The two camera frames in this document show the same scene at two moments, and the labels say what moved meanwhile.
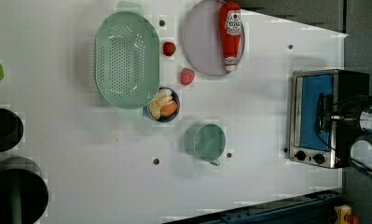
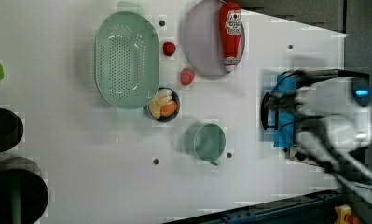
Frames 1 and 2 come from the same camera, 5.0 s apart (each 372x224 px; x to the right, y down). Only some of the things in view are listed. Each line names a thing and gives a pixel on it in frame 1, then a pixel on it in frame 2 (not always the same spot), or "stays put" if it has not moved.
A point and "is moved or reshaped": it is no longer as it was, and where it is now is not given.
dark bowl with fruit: (164, 106) stays put
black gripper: (348, 120) to (284, 101)
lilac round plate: (202, 39) stays put
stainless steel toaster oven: (324, 115) is moved or reshaped
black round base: (5, 130) stays put
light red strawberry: (186, 76) stays put
